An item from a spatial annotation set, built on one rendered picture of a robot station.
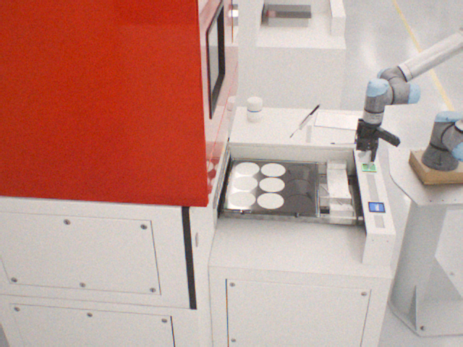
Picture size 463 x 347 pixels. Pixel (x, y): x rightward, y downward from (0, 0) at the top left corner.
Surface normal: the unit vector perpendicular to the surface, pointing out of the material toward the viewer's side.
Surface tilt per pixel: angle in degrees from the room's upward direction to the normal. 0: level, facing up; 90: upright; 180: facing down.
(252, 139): 0
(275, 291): 90
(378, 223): 0
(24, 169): 90
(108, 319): 90
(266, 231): 0
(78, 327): 90
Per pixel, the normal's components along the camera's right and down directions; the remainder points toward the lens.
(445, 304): -0.02, -0.83
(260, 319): -0.11, 0.55
